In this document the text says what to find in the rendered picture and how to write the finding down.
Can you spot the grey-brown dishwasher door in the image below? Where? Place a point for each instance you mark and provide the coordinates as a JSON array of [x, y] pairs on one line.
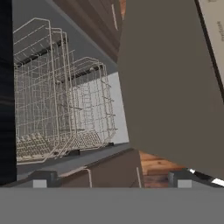
[[172, 87]]

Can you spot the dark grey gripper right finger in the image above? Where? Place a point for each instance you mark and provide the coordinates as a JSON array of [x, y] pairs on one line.
[[175, 178]]

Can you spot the dark brown cupboard door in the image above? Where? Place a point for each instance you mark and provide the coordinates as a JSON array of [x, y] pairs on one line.
[[93, 26]]

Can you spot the grey dishwasher body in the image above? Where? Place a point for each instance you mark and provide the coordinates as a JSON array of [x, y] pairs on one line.
[[118, 116]]

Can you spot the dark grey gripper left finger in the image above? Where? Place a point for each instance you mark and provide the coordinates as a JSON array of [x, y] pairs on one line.
[[46, 178]]

